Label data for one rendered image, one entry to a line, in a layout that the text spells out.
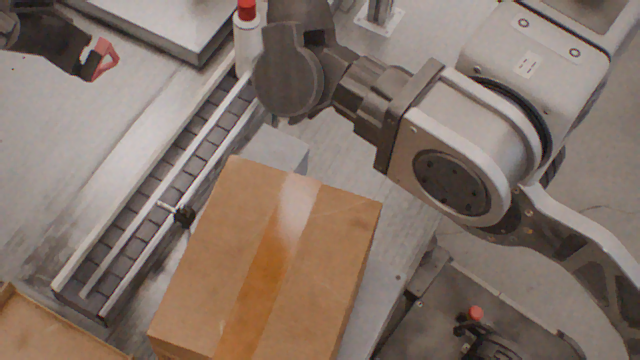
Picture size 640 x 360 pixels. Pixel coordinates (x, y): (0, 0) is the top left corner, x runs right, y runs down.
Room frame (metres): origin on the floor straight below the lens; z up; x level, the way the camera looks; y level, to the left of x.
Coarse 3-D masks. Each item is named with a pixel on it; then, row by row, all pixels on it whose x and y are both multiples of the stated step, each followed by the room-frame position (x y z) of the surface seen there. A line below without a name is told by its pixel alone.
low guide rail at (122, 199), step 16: (224, 64) 0.93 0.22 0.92; (208, 96) 0.86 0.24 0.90; (192, 112) 0.81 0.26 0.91; (176, 128) 0.77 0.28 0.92; (160, 144) 0.73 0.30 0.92; (144, 176) 0.67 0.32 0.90; (128, 192) 0.63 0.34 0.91; (112, 208) 0.59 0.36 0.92; (96, 240) 0.53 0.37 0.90; (80, 256) 0.49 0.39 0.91; (64, 272) 0.46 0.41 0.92
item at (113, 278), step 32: (224, 96) 0.88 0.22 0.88; (192, 128) 0.80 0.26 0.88; (224, 128) 0.80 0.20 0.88; (160, 160) 0.72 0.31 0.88; (192, 160) 0.73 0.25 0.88; (128, 224) 0.58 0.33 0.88; (160, 224) 0.59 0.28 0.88; (96, 256) 0.51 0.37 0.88; (128, 256) 0.52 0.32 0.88; (64, 288) 0.45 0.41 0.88; (96, 288) 0.46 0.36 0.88
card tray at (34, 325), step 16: (0, 304) 0.42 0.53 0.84; (16, 304) 0.42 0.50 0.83; (32, 304) 0.43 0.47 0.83; (0, 320) 0.39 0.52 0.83; (16, 320) 0.39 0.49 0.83; (32, 320) 0.40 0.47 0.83; (48, 320) 0.40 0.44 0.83; (64, 320) 0.41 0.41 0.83; (0, 336) 0.36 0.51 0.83; (16, 336) 0.37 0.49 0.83; (32, 336) 0.37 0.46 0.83; (48, 336) 0.38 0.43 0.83; (64, 336) 0.38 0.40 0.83; (80, 336) 0.38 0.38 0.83; (0, 352) 0.34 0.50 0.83; (16, 352) 0.34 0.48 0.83; (32, 352) 0.34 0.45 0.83; (48, 352) 0.35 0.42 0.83; (64, 352) 0.35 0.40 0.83; (80, 352) 0.36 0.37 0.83; (96, 352) 0.36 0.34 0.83; (112, 352) 0.36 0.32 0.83
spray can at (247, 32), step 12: (240, 0) 0.94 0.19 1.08; (252, 0) 0.94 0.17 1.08; (240, 12) 0.93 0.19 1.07; (252, 12) 0.93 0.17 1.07; (240, 24) 0.92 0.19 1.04; (252, 24) 0.92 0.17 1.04; (240, 36) 0.92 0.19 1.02; (252, 36) 0.92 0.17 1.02; (240, 48) 0.92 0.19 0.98; (252, 48) 0.92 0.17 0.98; (240, 60) 0.92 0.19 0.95; (252, 60) 0.92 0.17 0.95; (240, 72) 0.92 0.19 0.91
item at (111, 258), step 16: (240, 80) 0.86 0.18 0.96; (224, 112) 0.79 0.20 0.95; (208, 128) 0.75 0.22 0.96; (192, 144) 0.71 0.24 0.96; (176, 176) 0.65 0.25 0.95; (160, 192) 0.61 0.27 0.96; (144, 208) 0.57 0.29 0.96; (128, 240) 0.52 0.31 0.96; (112, 256) 0.48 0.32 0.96; (96, 272) 0.45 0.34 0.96
